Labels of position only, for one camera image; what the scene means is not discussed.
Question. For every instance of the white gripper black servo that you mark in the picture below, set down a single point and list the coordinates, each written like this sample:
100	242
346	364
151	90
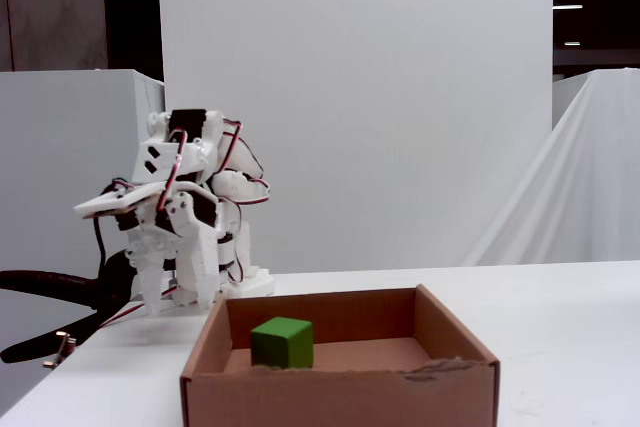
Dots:
186	242

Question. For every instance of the green cube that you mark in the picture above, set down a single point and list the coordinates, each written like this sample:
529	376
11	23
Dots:
282	347

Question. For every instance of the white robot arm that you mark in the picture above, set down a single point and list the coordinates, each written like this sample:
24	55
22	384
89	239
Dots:
155	157

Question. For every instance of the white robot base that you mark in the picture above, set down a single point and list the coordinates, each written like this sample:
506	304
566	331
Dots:
255	282

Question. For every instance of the white partition box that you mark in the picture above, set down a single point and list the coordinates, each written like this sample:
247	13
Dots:
60	147

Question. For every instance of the brown cardboard box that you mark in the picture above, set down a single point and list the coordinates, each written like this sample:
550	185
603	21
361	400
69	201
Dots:
325	397

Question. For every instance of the black spring clamp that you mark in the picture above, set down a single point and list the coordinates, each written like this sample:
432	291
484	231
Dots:
50	282

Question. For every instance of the white backdrop board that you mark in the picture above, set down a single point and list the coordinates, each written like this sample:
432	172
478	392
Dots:
375	97

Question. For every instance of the white draped cloth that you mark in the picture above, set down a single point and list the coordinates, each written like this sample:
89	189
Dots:
590	172

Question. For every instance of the ceiling light strip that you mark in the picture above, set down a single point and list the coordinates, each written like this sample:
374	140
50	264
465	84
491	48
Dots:
567	7

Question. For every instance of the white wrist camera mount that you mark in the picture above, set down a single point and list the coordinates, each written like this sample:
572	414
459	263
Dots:
115	203

